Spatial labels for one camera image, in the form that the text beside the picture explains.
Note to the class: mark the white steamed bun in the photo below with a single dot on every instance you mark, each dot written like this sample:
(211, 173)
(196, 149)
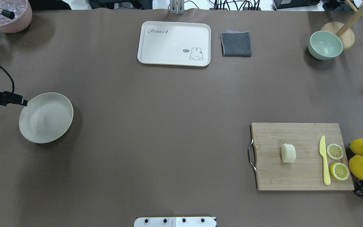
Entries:
(288, 153)

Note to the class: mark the cream rabbit tray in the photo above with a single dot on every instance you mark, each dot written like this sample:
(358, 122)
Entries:
(174, 44)

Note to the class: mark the beige round plate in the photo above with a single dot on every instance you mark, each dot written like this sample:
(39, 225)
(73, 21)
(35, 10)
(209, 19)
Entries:
(46, 117)

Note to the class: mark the lemon half slice upper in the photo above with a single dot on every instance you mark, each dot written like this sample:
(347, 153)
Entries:
(334, 151)

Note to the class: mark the lemon half slice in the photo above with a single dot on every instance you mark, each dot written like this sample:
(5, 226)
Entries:
(334, 151)
(339, 171)

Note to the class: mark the yellow lemon near lime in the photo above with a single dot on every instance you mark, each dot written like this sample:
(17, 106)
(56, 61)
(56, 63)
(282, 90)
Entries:
(356, 166)

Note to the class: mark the wooden mug tree stand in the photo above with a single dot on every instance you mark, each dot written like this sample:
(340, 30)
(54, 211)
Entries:
(343, 31)

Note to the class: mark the mint green bowl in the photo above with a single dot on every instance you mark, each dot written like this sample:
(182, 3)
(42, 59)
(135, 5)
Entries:
(324, 45)

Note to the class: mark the lemon half slice lower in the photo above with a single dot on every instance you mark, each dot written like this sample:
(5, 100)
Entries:
(339, 171)

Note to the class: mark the dark cherries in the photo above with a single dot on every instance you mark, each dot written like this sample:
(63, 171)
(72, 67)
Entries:
(358, 188)

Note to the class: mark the pink bowl with ice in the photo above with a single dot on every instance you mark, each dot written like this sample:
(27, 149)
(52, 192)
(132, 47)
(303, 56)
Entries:
(15, 15)

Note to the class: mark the yellow plastic knife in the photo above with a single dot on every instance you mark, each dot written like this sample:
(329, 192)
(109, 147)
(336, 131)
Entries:
(323, 153)

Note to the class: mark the wooden cutting board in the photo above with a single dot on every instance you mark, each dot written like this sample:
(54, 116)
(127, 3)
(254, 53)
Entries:
(306, 172)

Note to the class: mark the dark grey folded cloth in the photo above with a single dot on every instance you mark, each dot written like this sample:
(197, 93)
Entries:
(236, 44)

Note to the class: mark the aluminium frame post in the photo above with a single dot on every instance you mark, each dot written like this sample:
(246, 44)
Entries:
(176, 7)

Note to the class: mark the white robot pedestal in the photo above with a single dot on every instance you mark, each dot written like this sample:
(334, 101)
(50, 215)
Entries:
(205, 221)

